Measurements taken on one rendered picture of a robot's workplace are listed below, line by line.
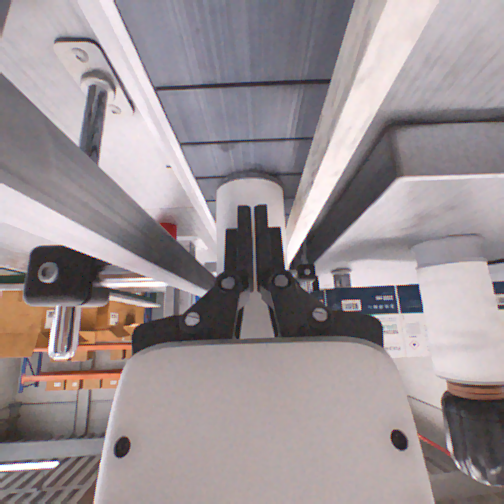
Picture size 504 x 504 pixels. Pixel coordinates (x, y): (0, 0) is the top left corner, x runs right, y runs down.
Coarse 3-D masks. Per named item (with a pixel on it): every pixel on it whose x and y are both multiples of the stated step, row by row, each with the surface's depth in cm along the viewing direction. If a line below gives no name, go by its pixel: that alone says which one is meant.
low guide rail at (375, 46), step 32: (384, 0) 6; (416, 0) 5; (352, 32) 7; (384, 32) 6; (416, 32) 6; (352, 64) 7; (384, 64) 7; (352, 96) 8; (384, 96) 8; (320, 128) 11; (352, 128) 9; (320, 160) 11; (320, 192) 14; (288, 224) 23; (288, 256) 29
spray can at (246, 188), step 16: (240, 176) 18; (256, 176) 18; (272, 176) 19; (224, 192) 19; (240, 192) 18; (256, 192) 18; (272, 192) 18; (224, 208) 18; (272, 208) 18; (224, 224) 18; (272, 224) 18; (224, 240) 18; (256, 288) 16; (256, 304) 16; (256, 320) 16; (240, 336) 16; (256, 336) 16; (272, 336) 16
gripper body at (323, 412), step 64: (128, 384) 9; (192, 384) 9; (256, 384) 9; (320, 384) 9; (384, 384) 9; (128, 448) 8; (192, 448) 8; (256, 448) 8; (320, 448) 8; (384, 448) 8
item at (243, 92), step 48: (144, 0) 8; (192, 0) 8; (240, 0) 8; (288, 0) 8; (336, 0) 8; (144, 48) 10; (192, 48) 10; (240, 48) 10; (288, 48) 10; (336, 48) 10; (192, 96) 12; (240, 96) 12; (288, 96) 12; (192, 144) 15; (240, 144) 15; (288, 144) 16; (288, 192) 22
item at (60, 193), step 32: (0, 96) 3; (0, 128) 3; (32, 128) 4; (0, 160) 3; (32, 160) 4; (64, 160) 4; (0, 192) 3; (32, 192) 4; (64, 192) 4; (96, 192) 5; (32, 224) 4; (64, 224) 4; (96, 224) 5; (128, 224) 6; (96, 256) 7; (128, 256) 7; (160, 256) 8; (192, 256) 12; (192, 288) 14
